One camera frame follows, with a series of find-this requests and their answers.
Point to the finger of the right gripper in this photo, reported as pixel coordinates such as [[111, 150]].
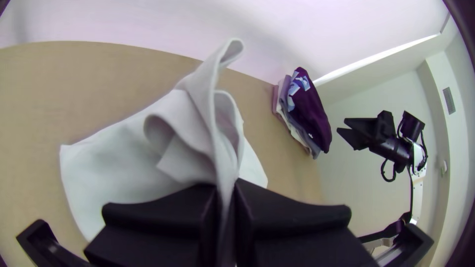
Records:
[[358, 139], [365, 123]]

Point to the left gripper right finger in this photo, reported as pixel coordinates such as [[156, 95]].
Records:
[[293, 237]]

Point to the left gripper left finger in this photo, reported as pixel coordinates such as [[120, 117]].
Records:
[[159, 233]]

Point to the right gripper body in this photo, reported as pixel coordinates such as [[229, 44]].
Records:
[[389, 146]]

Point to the white t-shirt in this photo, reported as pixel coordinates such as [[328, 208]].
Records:
[[130, 163]]

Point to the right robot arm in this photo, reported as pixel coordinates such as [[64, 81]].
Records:
[[417, 185]]

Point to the pile of folded clothes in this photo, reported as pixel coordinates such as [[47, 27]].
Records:
[[311, 115]]

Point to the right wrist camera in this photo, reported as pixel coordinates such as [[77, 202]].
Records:
[[386, 120]]

